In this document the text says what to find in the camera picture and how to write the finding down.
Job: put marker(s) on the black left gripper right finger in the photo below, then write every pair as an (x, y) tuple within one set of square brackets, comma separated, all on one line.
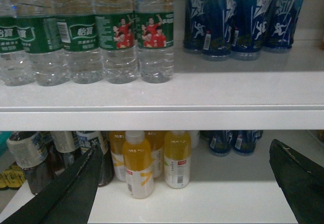
[(301, 181)]

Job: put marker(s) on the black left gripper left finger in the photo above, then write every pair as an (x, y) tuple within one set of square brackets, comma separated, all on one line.
[(68, 198)]

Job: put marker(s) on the water bottle far left back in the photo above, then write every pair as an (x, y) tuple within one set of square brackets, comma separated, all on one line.
[(15, 65)]

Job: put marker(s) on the water bottle behind front one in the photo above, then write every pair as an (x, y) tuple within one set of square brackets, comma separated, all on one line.
[(77, 27)]

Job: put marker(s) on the blue sports drink bottle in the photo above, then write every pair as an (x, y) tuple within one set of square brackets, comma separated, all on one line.
[(219, 29), (194, 31), (282, 25), (250, 26)]

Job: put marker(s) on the water bottle at left edge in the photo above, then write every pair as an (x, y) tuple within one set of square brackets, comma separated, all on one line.
[(39, 34)]

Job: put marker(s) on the water bottle green red label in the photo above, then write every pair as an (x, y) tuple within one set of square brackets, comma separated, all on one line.
[(114, 19)]

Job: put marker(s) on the front water bottle green label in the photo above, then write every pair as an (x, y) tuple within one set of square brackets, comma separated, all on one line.
[(155, 38)]

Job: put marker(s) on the dark oolong tea bottle middle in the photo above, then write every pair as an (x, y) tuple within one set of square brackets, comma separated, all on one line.
[(67, 145)]

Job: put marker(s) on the dark oolong tea bottle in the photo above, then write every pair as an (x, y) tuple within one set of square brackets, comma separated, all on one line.
[(67, 145), (86, 140), (31, 155)]

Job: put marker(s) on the dark oolong tea bottle right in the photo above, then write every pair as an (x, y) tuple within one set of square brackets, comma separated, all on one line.
[(86, 140)]

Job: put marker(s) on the dark oolong tea bottle left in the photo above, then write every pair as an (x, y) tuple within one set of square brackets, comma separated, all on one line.
[(31, 155)]

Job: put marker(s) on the orange juice bottle back left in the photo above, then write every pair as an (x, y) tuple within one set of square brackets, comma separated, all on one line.
[(117, 139)]

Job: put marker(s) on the orange juice bottle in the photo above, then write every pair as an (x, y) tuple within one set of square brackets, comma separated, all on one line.
[(177, 158), (138, 164), (117, 139)]

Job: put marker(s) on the orange juice bottle front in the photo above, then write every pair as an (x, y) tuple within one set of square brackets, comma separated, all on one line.
[(138, 164)]

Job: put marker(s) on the orange juice bottle right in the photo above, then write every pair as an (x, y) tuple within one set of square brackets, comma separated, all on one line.
[(177, 158)]

